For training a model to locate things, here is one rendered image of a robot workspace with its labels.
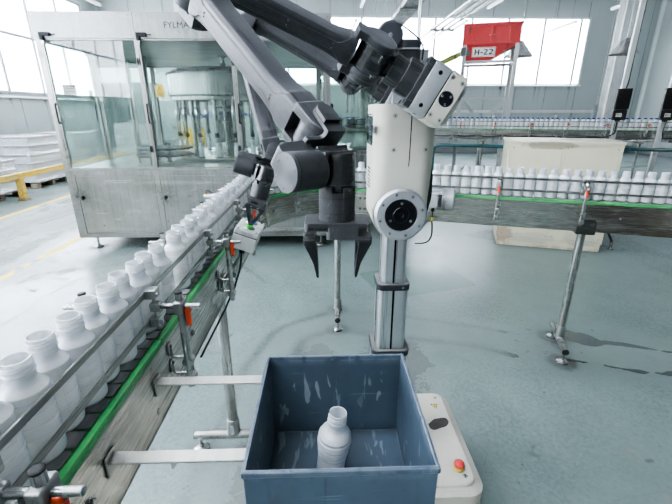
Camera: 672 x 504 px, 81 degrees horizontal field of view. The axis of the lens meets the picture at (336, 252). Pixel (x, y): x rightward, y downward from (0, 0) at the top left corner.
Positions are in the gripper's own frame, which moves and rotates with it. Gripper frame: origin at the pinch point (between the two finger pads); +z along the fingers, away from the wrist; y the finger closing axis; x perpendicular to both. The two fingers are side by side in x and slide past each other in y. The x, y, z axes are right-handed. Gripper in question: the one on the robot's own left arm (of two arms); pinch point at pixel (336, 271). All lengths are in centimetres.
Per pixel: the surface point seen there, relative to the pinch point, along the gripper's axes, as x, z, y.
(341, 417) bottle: 5.1, 34.6, 1.4
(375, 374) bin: 16.2, 32.3, 9.9
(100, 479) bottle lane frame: -12, 31, -39
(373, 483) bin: -14.2, 30.7, 5.5
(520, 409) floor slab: 105, 120, 102
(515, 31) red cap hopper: 627, -157, 306
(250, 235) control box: 63, 12, -25
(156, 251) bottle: 32, 7, -43
